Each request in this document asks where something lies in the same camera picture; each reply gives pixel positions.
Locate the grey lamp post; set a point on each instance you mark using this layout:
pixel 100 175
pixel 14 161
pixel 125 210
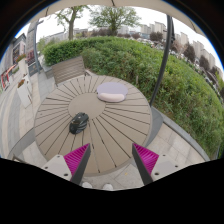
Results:
pixel 37 23

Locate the green hedge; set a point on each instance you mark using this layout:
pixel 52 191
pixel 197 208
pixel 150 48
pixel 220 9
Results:
pixel 183 95

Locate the dark umbrella pole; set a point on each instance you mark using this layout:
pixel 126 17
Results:
pixel 169 40

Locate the gripper magenta and black right finger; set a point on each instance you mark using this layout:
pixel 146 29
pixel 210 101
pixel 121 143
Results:
pixel 152 166

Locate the lilac mouse pad wrist rest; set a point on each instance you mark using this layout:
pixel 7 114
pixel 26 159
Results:
pixel 112 92

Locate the black computer mouse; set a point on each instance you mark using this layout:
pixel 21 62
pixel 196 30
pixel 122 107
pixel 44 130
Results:
pixel 78 123

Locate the gripper magenta and black left finger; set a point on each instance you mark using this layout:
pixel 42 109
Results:
pixel 70 167

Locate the round slatted patio table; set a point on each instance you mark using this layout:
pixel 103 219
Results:
pixel 111 129

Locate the white planter box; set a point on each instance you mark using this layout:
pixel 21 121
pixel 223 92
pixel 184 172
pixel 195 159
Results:
pixel 24 92

